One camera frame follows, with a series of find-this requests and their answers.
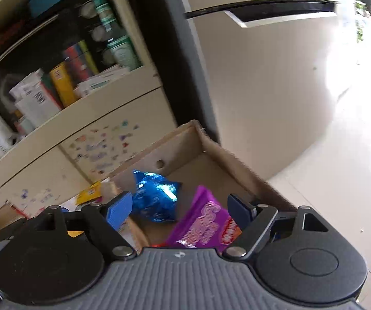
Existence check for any purple noodle snack packet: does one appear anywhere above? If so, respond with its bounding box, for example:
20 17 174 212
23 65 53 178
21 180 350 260
165 185 242 252

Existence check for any blue foil snack packet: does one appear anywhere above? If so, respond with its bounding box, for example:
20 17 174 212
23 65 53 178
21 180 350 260
132 170 182 222

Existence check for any small yellow snack packet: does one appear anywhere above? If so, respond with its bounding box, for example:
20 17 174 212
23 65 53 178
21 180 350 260
75 181 102 205

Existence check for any cream cabinet with stickers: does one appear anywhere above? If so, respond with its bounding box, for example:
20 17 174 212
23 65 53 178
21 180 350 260
0 0 179 230

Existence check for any cardboard box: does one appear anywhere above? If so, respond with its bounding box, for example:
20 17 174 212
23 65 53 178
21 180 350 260
99 120 298 253

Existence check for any white barcode box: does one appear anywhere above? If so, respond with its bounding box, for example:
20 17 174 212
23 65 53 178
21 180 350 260
9 69 63 128

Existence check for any yellow book box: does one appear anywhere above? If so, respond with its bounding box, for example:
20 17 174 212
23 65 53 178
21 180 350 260
50 62 77 107

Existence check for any beige refrigerator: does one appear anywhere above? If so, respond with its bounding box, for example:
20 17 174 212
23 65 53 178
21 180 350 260
165 0 371 179

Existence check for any green tin can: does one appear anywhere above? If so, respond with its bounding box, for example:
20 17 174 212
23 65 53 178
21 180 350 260
107 35 141 71

